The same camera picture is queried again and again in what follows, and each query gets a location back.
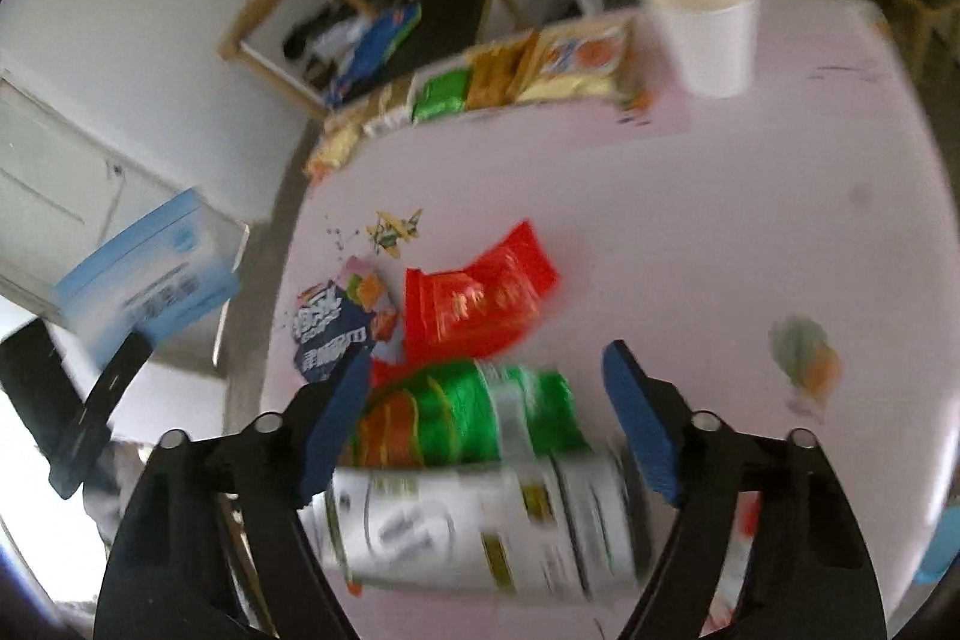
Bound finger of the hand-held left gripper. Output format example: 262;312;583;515
0;317;83;461
49;329;155;498

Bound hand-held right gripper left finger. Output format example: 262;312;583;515
94;355;374;640

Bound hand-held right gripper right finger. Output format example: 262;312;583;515
602;340;890;640

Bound dark blue snack packet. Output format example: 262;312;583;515
291;257;398;384

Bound large green snack packet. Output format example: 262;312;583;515
349;361;590;468

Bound light blue white box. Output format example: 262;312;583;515
52;188;241;367

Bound white plastic bottle red cap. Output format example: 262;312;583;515
300;452;653;603

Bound red snack packet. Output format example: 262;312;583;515
403;220;560;360

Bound pink printed tablecloth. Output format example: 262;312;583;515
259;0;960;640

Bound yellow chips packet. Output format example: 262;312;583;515
304;119;368;180

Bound brown white small box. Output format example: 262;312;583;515
360;85;417;139

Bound small green snack packet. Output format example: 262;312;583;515
411;66;473;124

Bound yellow orange snack packet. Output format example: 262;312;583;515
517;21;653;112

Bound golden snack packet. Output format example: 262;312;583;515
465;36;537;112

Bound blue snack bag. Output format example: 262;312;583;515
326;2;421;105

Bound black clothes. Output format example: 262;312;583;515
281;6;353;60

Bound white paper cup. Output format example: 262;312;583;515
637;0;764;100

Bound light wooden chair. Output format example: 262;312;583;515
217;0;421;116

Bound black flat board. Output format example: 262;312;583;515
409;0;496;64

